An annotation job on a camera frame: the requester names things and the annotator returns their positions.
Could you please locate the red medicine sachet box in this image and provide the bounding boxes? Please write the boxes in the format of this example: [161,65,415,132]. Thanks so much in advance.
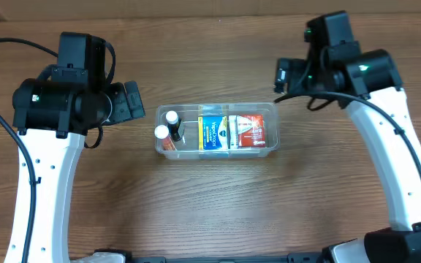
[237,114,266,148]

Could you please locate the clear plastic container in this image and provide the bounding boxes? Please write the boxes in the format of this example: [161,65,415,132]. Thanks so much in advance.
[155,102,280,159]

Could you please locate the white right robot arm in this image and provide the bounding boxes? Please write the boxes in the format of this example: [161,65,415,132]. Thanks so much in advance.
[275,49,421,262]

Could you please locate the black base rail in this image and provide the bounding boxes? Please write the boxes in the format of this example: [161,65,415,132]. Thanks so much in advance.
[93,248,328,263]

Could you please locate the blue VapoDrops cough drops bag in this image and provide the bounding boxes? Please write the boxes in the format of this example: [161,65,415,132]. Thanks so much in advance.
[198,115,228,150]

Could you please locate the white Hansaplast plaster box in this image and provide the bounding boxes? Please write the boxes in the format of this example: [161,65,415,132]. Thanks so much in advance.
[229,115,240,149]

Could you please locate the orange tablet tube white cap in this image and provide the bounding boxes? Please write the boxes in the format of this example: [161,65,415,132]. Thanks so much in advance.
[154,125,176,150]

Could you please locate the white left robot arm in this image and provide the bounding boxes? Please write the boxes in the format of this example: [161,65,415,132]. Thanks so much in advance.
[4,129,85,263]

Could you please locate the dark bottle white cap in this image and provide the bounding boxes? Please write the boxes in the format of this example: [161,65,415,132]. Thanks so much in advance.
[165,110,185,142]

